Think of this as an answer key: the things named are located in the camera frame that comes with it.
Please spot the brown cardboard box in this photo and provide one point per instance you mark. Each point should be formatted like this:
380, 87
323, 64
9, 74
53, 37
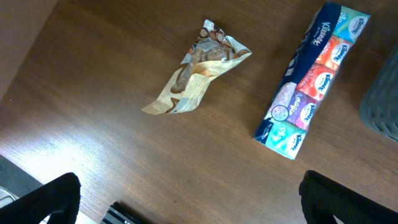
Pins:
21, 22

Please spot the grey plastic basket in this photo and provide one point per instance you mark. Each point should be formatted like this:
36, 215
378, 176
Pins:
378, 108

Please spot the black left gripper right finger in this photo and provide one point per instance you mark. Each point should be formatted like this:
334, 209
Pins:
326, 201

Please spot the Kleenex tissue multipack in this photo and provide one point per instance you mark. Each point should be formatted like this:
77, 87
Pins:
331, 34

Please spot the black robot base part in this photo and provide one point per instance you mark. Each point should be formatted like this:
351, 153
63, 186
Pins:
116, 214

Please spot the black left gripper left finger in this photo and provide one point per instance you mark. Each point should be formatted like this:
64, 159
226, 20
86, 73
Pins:
59, 200

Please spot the small brown paper snack bag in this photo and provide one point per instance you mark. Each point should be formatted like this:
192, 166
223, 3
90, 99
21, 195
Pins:
213, 54

